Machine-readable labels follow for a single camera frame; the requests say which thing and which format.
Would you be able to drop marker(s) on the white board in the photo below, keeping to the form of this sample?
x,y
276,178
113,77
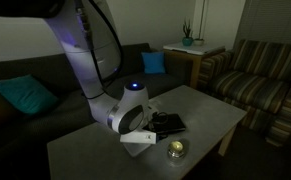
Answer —
x,y
193,48

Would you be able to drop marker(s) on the teal cushion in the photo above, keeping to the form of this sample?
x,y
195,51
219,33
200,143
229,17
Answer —
x,y
25,95

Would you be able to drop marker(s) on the white pot with tall stems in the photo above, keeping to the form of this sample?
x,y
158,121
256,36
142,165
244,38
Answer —
x,y
198,42

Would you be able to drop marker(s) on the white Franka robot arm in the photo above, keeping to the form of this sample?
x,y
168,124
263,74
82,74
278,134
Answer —
x,y
88,63

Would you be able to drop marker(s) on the dark grey sofa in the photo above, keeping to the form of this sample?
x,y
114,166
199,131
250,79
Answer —
x,y
35,110

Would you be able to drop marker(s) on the grey window blinds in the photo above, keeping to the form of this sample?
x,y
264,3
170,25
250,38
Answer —
x,y
271,20

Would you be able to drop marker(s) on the white container lid with button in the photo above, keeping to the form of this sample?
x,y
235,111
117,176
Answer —
x,y
139,149

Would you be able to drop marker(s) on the wooden side table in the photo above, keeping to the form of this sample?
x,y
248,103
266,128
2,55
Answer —
x,y
193,66

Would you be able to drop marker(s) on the striped armchair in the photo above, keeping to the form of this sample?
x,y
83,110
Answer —
x,y
251,83

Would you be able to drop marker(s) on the blue cushion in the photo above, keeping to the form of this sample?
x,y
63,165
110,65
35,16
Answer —
x,y
153,62

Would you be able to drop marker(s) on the teal pot with plant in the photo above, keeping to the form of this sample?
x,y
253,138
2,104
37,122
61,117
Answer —
x,y
187,41

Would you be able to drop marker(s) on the black tablet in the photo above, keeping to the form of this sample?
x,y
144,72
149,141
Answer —
x,y
175,122

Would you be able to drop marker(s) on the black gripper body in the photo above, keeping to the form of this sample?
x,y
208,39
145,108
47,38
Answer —
x,y
155,128

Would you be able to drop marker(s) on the glass candle jar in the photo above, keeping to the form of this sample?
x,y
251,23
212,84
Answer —
x,y
176,149

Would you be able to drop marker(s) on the light wooden table leg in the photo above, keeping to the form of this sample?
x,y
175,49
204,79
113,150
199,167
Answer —
x,y
226,141

